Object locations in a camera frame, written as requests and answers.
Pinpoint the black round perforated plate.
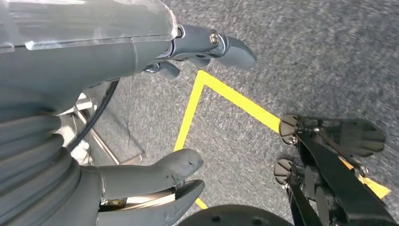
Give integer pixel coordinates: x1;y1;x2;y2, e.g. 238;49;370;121
177;204;294;226

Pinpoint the yellow floor tape outline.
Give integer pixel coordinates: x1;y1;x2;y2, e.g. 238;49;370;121
173;70;392;210

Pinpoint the black glossy jointed mechanism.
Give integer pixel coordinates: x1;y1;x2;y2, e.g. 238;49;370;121
273;113;399;226

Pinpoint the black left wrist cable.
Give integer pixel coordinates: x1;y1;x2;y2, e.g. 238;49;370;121
65;79;120;152

